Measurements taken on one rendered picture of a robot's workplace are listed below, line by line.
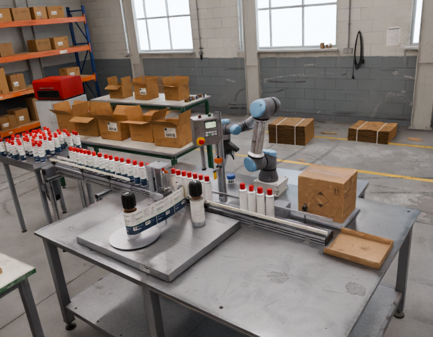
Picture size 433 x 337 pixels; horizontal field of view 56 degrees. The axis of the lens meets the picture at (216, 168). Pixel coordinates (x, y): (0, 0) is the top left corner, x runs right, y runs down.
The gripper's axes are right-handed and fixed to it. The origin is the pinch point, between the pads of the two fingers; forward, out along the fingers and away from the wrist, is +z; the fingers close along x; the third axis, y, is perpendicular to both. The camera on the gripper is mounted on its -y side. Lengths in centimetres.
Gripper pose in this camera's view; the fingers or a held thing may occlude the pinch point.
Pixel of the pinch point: (229, 162)
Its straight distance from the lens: 326.9
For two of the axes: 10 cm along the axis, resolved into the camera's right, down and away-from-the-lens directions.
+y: -8.4, -1.4, 5.3
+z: 0.8, 9.3, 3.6
